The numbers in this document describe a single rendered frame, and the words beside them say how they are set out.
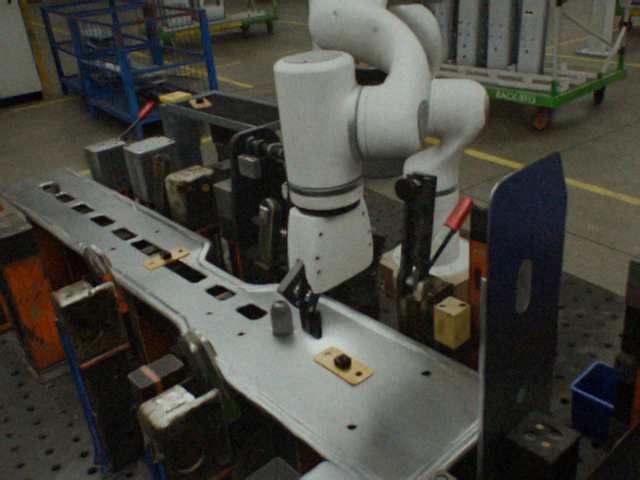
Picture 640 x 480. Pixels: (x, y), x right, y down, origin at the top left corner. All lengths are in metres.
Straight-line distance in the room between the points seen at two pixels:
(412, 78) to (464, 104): 0.67
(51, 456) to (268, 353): 0.56
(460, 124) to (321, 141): 0.70
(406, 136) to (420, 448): 0.34
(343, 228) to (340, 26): 0.23
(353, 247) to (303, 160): 0.13
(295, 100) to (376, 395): 0.37
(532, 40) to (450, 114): 4.02
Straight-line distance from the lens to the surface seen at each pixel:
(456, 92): 1.35
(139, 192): 1.52
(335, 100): 0.67
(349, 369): 0.85
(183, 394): 0.79
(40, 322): 1.49
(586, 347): 1.44
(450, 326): 0.85
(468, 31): 5.70
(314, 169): 0.69
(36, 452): 1.35
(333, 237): 0.73
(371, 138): 0.66
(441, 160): 1.38
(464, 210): 0.94
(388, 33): 0.73
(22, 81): 7.95
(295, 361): 0.88
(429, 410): 0.80
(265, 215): 1.11
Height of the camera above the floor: 1.52
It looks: 26 degrees down
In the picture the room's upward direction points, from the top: 6 degrees counter-clockwise
